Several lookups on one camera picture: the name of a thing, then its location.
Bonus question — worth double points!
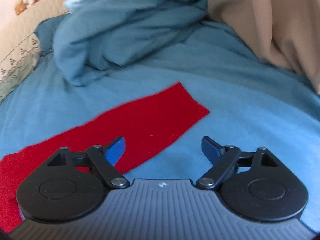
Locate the red long-sleeve shirt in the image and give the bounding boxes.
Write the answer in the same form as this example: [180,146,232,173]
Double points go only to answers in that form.
[1,83,209,232]

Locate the blue bed sheet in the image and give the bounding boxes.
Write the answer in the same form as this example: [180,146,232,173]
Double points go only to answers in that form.
[1,22,319,231]

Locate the green pillow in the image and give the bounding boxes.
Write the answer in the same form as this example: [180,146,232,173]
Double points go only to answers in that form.
[1,52,40,103]

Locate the dark teal pillow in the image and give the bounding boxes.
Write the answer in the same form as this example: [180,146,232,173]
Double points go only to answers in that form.
[34,14,69,56]

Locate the teal folded duvet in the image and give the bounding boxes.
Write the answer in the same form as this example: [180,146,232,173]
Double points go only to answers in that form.
[53,0,207,86]

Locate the cream quilted headboard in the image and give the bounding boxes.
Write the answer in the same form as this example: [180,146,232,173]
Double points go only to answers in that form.
[1,0,67,80]

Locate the beige curtain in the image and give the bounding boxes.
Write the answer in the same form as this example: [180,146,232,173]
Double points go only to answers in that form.
[208,0,319,92]

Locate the brown plush toy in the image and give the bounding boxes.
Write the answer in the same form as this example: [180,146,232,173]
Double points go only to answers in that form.
[14,0,27,16]

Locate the white plush toy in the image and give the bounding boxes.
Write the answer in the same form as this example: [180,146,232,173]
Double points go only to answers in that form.
[22,0,35,8]

